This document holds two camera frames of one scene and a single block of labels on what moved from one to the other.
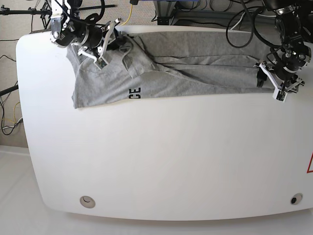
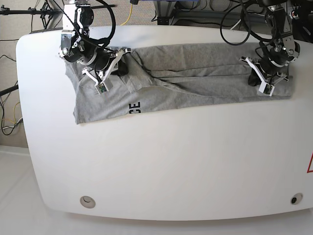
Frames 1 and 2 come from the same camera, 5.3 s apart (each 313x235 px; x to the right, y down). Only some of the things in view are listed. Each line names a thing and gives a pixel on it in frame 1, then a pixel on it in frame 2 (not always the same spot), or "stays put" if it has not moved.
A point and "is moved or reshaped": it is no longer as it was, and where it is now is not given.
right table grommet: x=296 y=199 stays put
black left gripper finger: x=117 y=44 -> x=122 y=70
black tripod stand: x=45 y=12 stays put
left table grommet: x=87 y=201 stays put
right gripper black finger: x=261 y=78 -> x=254 y=79
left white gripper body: x=101 y=61 -> x=105 y=83
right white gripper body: x=280 y=93 -> x=267 y=86
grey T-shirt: x=151 y=64 is moved or reshaped
